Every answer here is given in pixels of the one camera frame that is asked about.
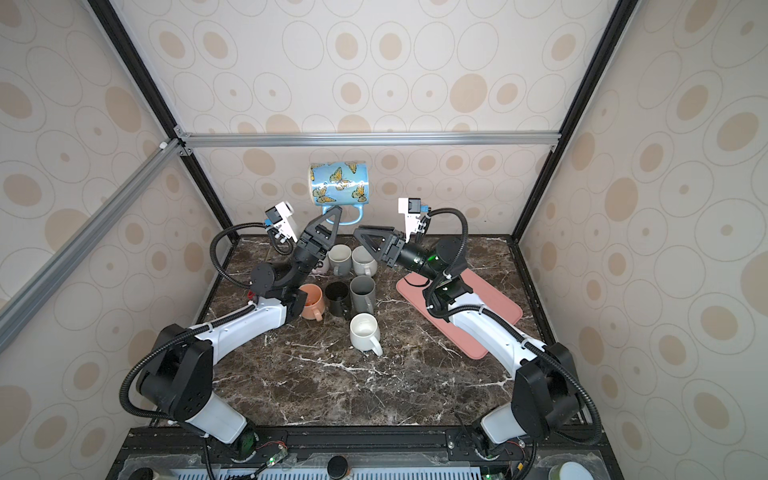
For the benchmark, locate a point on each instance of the black mug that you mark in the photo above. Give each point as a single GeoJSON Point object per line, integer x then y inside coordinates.
{"type": "Point", "coordinates": [339, 302]}

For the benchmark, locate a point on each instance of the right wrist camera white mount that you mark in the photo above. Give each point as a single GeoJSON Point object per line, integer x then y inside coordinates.
{"type": "Point", "coordinates": [416, 218]}

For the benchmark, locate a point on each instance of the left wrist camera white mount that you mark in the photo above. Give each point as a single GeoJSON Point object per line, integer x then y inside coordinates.
{"type": "Point", "coordinates": [279, 221]}

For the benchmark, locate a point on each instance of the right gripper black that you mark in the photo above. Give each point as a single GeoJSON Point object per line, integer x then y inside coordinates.
{"type": "Point", "coordinates": [394, 249]}

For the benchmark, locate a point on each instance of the pale pink mug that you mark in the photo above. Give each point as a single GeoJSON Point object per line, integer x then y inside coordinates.
{"type": "Point", "coordinates": [321, 268]}

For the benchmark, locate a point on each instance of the diagonal aluminium rail left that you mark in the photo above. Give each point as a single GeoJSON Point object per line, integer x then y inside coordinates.
{"type": "Point", "coordinates": [18, 312]}

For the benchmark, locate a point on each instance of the white ribbed mug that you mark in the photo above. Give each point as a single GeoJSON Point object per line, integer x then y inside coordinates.
{"type": "Point", "coordinates": [365, 333]}

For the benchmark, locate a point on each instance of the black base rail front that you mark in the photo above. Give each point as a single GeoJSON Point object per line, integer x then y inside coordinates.
{"type": "Point", "coordinates": [368, 452]}

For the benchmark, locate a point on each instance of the blue butterfly mug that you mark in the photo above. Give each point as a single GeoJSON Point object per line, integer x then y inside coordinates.
{"type": "Point", "coordinates": [340, 184]}

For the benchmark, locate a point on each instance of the dark grey mug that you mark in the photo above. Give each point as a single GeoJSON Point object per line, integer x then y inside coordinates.
{"type": "Point", "coordinates": [363, 294]}

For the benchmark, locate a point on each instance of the pink plastic tray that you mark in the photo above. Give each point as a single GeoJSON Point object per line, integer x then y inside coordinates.
{"type": "Point", "coordinates": [473, 333]}

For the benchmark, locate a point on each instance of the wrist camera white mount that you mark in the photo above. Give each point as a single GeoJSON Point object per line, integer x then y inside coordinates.
{"type": "Point", "coordinates": [416, 218]}
{"type": "Point", "coordinates": [279, 221]}

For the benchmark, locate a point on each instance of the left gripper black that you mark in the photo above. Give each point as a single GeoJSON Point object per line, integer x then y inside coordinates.
{"type": "Point", "coordinates": [314, 245]}

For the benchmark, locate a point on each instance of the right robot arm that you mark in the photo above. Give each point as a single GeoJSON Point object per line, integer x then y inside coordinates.
{"type": "Point", "coordinates": [547, 398]}

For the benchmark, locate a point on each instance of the cream and salmon mug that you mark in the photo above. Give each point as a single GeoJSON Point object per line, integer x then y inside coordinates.
{"type": "Point", "coordinates": [315, 305]}

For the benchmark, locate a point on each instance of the horizontal aluminium rail back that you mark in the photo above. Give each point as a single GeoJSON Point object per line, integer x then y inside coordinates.
{"type": "Point", "coordinates": [372, 139]}

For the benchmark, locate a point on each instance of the speckled cream mug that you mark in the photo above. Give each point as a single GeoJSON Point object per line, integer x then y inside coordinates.
{"type": "Point", "coordinates": [363, 263]}

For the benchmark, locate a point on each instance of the light grey mug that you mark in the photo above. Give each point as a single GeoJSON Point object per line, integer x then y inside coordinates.
{"type": "Point", "coordinates": [340, 259]}

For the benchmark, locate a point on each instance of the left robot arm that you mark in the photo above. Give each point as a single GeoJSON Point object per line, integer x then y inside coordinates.
{"type": "Point", "coordinates": [174, 380]}

